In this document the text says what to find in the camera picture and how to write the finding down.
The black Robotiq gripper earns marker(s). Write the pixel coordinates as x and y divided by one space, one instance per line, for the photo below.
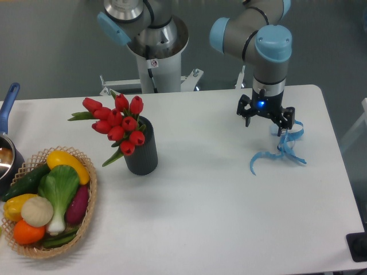
266 106

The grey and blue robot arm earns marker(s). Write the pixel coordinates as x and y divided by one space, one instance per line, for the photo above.
255 37

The dark green cucumber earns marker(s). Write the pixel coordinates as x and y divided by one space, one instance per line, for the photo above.
28 184

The blue curly ribbon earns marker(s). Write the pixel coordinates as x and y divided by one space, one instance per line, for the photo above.
285 147

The blue handled saucepan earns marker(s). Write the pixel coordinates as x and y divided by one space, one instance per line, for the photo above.
11 158

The black device at table edge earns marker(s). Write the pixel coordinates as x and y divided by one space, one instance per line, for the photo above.
357 246

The dark grey ribbed vase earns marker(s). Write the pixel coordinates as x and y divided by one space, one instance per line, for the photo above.
144 160

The purple sweet potato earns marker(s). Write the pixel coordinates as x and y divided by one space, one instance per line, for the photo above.
77 209

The yellow bell pepper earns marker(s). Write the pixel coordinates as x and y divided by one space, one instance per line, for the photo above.
12 208

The red tulip bouquet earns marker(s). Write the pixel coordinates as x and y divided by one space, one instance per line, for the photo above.
122 125

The woven wicker basket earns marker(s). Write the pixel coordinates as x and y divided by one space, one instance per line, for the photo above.
36 250

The orange fruit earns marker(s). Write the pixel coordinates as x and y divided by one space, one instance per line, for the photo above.
25 234

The green pea pods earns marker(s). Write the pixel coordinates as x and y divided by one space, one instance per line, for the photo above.
60 240

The green bok choy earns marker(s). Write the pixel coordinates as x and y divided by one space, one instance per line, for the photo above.
59 188

